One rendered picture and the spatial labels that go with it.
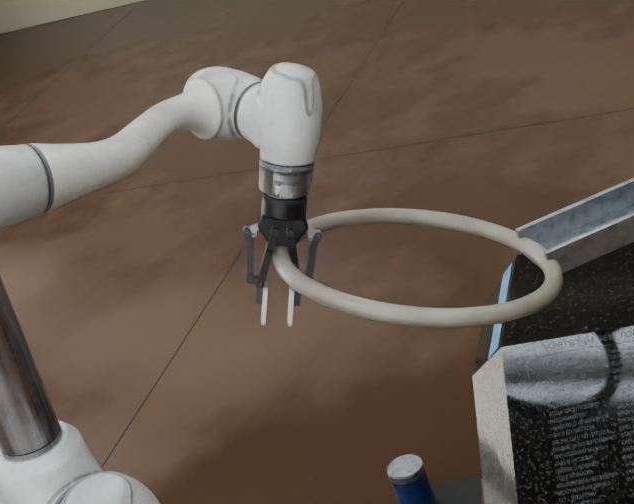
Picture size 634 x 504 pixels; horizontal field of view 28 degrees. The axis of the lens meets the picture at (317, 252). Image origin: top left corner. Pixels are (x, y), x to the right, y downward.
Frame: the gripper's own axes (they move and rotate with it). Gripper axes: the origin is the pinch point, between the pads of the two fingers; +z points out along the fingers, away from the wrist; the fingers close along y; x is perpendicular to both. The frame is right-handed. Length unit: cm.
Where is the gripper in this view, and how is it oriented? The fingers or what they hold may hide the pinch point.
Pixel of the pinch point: (277, 305)
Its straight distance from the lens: 215.1
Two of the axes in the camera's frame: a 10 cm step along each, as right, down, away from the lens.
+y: 10.0, 0.5, 0.6
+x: -0.4, -3.6, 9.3
